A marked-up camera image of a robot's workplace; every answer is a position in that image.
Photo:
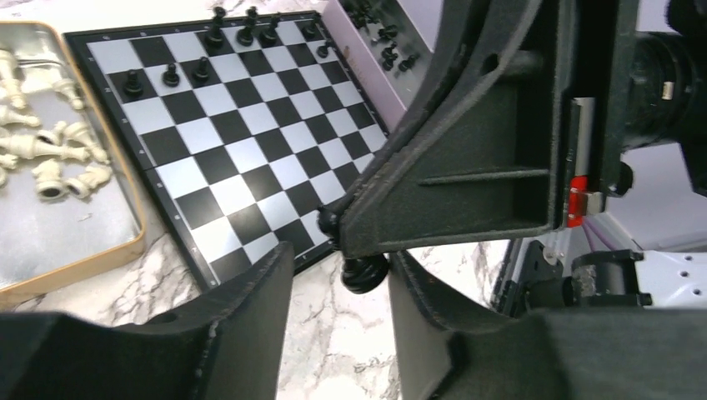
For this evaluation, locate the black rook on corner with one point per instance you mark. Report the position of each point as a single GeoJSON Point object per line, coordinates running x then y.
{"type": "Point", "coordinates": [310, 30]}

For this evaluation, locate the black rook far corner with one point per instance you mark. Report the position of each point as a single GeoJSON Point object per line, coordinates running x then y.
{"type": "Point", "coordinates": [132, 86]}

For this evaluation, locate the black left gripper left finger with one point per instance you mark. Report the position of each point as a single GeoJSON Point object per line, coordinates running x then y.
{"type": "Point", "coordinates": [225, 344]}

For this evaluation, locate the black and silver chessboard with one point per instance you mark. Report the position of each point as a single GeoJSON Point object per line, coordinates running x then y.
{"type": "Point", "coordinates": [239, 163]}

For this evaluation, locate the gold tin tray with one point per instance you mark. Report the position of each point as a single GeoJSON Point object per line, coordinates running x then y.
{"type": "Point", "coordinates": [70, 208]}

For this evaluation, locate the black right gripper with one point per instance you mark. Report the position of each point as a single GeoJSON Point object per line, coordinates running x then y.
{"type": "Point", "coordinates": [486, 163]}

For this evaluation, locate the pink tin tray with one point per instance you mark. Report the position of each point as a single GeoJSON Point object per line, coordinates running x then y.
{"type": "Point", "coordinates": [391, 94]}

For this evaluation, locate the black bishop on board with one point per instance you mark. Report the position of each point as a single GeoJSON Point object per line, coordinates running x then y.
{"type": "Point", "coordinates": [268, 36]}

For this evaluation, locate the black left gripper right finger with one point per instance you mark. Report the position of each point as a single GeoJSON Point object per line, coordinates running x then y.
{"type": "Point", "coordinates": [450, 347]}

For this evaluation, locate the black pawn second row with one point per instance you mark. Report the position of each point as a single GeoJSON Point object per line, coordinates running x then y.
{"type": "Point", "coordinates": [170, 76]}

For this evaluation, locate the pile of white chess pieces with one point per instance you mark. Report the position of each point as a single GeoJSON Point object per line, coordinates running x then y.
{"type": "Point", "coordinates": [73, 161]}

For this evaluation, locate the pile of black chess pieces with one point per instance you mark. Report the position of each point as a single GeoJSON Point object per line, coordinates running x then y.
{"type": "Point", "coordinates": [388, 31]}

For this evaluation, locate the black queen on board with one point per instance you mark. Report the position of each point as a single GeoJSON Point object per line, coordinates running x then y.
{"type": "Point", "coordinates": [244, 36]}

